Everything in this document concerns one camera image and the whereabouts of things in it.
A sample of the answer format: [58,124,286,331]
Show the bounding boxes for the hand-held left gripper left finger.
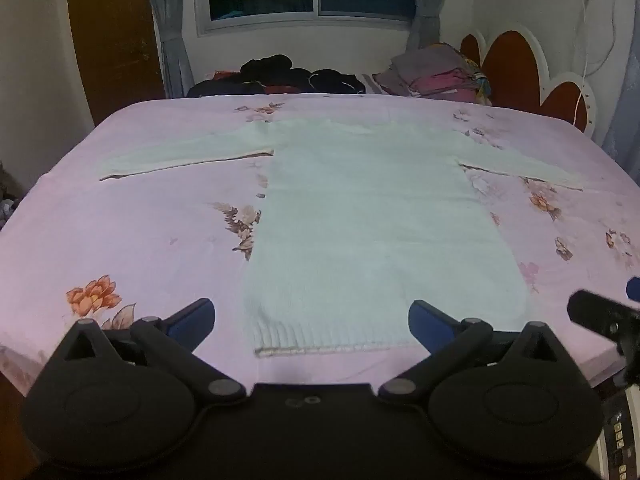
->
[47,298,247,404]

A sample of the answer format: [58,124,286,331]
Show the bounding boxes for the white appliance with buttons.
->
[601,384,640,480]

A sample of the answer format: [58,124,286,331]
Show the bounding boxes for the striped grey cloth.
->
[359,73,387,96]

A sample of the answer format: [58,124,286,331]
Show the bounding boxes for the white charger cable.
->
[571,0,617,132]

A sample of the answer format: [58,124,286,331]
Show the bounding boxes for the pink floral bed sheet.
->
[0,94,640,401]

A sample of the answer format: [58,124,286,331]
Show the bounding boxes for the brown and white headboard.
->
[459,22,599,137]

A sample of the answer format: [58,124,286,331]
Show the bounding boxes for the white knit sweater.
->
[98,116,585,358]

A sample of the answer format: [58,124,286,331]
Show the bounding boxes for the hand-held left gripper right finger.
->
[378,300,572,404]

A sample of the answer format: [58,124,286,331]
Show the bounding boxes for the grey curtain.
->
[142,0,197,100]
[404,0,458,55]

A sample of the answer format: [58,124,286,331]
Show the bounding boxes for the pile of dark clothes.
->
[186,53,369,99]

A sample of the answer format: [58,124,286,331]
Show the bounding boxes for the stack of folded clothes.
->
[372,42,494,107]

